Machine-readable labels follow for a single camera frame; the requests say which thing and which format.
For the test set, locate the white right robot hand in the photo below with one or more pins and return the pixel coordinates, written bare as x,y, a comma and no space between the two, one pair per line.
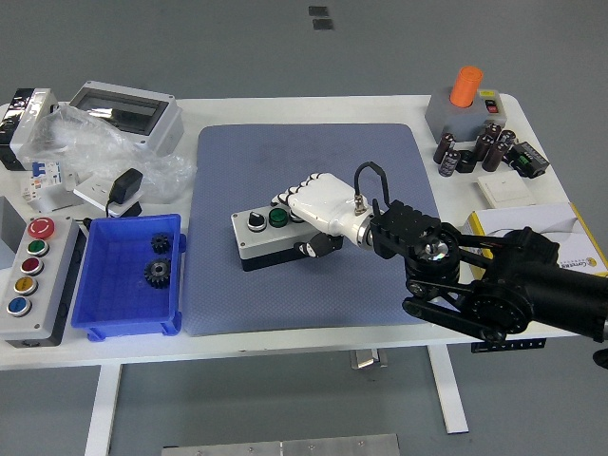
323,199

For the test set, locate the grey four-button control box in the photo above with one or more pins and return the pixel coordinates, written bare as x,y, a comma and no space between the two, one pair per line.
266,242

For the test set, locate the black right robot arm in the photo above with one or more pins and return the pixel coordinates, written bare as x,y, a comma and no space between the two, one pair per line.
522,266

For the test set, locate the grey five-button control box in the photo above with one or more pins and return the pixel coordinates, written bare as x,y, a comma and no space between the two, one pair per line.
45,309

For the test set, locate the blue-grey textured mat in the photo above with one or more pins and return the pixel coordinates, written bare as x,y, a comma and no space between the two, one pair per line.
266,294

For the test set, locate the black cylindrical capacitor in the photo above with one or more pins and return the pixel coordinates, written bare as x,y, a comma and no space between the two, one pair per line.
494,157
493,129
484,147
444,145
506,138
449,164

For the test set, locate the small black block component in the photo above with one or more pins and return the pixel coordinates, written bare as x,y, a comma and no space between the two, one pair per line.
467,161

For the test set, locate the small black gear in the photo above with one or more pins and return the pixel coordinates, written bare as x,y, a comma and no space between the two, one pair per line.
161,243

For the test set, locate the dark floor plate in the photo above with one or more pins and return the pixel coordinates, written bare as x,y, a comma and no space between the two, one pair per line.
323,24
318,11

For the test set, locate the large black gear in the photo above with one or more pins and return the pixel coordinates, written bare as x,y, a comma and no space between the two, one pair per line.
158,273

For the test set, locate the orange cylinder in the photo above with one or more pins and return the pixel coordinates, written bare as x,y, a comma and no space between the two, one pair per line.
465,85

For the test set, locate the black power adapter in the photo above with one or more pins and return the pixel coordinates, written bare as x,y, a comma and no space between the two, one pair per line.
126,185

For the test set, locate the black module with green terminals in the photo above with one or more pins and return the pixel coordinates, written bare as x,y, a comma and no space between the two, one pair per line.
527,159

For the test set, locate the white and yellow cardboard box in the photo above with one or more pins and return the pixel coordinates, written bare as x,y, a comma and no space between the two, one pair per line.
532,218

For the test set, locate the white table leg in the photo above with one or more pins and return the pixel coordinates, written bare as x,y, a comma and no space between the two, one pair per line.
449,389
102,408

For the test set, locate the blue plastic bin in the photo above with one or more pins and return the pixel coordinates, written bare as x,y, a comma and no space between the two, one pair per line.
119,304

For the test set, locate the clear plastic bag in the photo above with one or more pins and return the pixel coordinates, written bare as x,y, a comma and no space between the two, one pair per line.
95,147

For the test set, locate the black table control panel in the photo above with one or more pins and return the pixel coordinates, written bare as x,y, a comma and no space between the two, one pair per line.
527,343

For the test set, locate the grey metal plate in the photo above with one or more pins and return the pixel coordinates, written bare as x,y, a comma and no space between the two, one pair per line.
285,446

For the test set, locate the white circuit breaker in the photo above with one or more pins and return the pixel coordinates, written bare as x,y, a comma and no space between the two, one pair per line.
43,178

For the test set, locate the plain grey box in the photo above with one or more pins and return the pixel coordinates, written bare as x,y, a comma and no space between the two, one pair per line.
9,237

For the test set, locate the grey switch box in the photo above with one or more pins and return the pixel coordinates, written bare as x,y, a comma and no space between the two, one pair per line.
442,114

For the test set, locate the metal bracket under table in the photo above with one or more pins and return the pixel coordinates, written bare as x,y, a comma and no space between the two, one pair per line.
368,358

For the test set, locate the grey enclosure with clear lid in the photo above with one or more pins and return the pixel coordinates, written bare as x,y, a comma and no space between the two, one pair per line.
161,128

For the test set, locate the white wall switch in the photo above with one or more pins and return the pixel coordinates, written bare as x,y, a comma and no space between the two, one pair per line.
506,187

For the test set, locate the silver metal bracket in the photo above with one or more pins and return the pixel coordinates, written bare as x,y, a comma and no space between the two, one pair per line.
57,202

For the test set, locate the white enclosure with dark lid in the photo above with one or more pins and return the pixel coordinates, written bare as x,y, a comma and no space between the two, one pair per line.
33,123

